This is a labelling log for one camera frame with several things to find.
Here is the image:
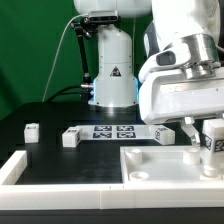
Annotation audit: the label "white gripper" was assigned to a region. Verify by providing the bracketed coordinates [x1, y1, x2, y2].
[139, 68, 224, 147]

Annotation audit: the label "white U-shaped obstacle fence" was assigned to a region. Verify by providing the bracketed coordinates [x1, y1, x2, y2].
[0, 151, 224, 210]

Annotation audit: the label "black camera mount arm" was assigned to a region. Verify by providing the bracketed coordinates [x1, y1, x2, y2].
[71, 20, 93, 102]

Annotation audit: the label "black cables at base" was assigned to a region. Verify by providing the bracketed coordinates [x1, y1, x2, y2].
[46, 84, 84, 103]

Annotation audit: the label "white marker sheet with tags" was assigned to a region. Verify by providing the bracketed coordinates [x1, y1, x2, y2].
[78, 125, 153, 140]

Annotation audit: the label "grey depth camera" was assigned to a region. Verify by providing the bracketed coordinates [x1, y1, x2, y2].
[84, 10, 120, 24]

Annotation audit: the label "white square tabletop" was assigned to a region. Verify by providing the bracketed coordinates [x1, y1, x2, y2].
[120, 146, 224, 183]

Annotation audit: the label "grey cable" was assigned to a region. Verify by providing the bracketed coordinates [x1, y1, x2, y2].
[41, 13, 90, 103]

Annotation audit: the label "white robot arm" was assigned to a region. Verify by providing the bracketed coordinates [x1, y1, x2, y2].
[73, 0, 224, 146]

